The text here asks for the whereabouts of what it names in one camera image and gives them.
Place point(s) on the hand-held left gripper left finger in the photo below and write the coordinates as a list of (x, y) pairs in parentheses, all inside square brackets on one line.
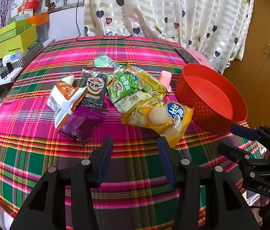
[(105, 158)]

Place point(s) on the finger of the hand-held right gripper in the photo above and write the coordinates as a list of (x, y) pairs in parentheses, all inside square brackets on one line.
[(233, 151), (243, 132)]

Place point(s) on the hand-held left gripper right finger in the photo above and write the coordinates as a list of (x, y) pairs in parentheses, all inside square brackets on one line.
[(167, 163)]

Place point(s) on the purple snack packet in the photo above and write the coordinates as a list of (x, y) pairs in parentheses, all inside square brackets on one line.
[(82, 124)]

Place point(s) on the yellow chip packet blue logo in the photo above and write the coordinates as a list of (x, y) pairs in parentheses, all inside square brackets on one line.
[(144, 115)]

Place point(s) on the red plastic basket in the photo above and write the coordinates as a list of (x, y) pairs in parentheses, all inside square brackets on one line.
[(197, 100)]

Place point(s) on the black snack packet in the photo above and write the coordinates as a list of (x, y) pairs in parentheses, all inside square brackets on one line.
[(93, 88)]

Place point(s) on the white orange snack packet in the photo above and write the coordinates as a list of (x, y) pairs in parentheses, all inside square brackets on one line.
[(62, 100)]

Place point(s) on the green pea snack packet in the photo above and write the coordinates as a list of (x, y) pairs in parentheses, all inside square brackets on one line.
[(123, 86)]

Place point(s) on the long gold snack packet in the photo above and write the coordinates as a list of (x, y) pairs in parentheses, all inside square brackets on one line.
[(149, 83)]

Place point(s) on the pink jelly cup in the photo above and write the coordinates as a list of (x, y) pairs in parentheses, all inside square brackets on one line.
[(164, 77)]

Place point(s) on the mint green peanut packet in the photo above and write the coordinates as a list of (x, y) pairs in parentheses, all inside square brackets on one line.
[(103, 61)]

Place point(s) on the pink green plaid tablecloth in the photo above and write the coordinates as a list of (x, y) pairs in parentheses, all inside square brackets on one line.
[(53, 160)]

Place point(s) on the wooden wardrobe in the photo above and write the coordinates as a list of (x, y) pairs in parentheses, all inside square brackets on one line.
[(264, 52)]

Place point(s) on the pink plastic stool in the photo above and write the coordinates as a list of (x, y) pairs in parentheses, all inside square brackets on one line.
[(204, 57)]

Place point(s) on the black smartphone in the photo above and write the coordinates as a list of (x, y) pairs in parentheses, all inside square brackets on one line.
[(187, 55)]

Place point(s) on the black white striped box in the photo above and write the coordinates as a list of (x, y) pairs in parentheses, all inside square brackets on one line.
[(29, 52)]

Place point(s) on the lime green cardboard box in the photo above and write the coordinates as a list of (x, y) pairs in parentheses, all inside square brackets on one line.
[(13, 43)]

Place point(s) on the cream heart print curtain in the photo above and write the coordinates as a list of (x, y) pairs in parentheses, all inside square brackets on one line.
[(161, 9)]

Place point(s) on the orange box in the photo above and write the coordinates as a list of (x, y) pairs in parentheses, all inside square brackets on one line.
[(40, 18)]

